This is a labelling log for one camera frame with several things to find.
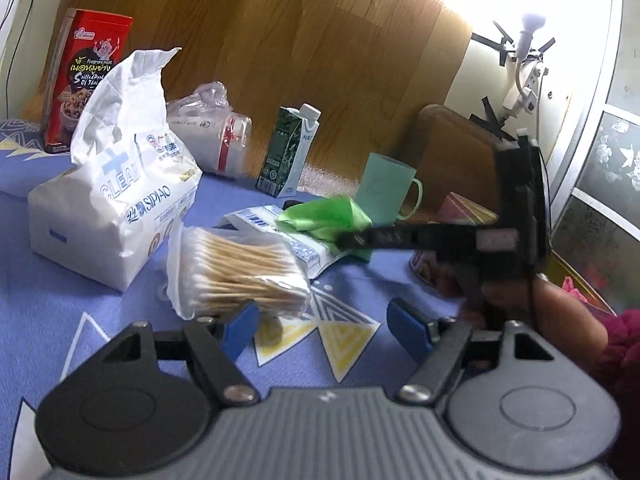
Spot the bag of cotton swabs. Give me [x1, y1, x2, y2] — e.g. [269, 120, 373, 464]
[159, 226, 313, 320]

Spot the pink scrunchie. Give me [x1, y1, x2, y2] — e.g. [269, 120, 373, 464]
[561, 275, 591, 305]

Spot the green white drink carton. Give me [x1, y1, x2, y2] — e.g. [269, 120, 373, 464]
[256, 103, 321, 199]

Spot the white tissue pack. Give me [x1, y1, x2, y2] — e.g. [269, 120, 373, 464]
[27, 47, 203, 292]

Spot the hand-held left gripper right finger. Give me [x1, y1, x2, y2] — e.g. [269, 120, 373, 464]
[387, 297, 556, 406]

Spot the bagged stack of paper cups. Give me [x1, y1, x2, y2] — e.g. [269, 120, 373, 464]
[165, 81, 252, 177]

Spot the white bulb lamp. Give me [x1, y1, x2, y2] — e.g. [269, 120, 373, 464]
[514, 12, 547, 63]

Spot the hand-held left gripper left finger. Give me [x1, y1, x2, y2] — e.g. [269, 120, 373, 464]
[92, 301, 261, 407]

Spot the blue white wipes packet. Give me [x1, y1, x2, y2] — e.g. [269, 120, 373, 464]
[222, 204, 351, 280]

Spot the frosted glass door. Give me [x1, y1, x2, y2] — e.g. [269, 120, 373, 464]
[545, 0, 640, 311]

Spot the black cable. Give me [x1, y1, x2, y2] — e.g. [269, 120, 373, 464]
[0, 0, 37, 116]

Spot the red snack box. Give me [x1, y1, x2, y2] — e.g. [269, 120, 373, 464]
[42, 8, 134, 155]

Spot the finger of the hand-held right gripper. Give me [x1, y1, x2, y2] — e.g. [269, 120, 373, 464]
[332, 225, 501, 253]

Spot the brown cushion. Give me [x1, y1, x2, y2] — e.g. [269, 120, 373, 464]
[415, 104, 516, 221]

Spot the green plastic cup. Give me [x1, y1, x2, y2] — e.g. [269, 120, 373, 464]
[356, 153, 424, 221]

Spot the pink biscuit tin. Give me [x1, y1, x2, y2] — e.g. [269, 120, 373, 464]
[436, 191, 617, 317]

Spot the green plastic bag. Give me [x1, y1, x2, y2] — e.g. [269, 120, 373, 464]
[276, 195, 373, 262]

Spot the person's right forearm maroon sleeve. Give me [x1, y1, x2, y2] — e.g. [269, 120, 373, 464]
[590, 307, 640, 466]

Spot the blue printed cloth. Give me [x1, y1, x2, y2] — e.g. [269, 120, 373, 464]
[0, 117, 621, 461]

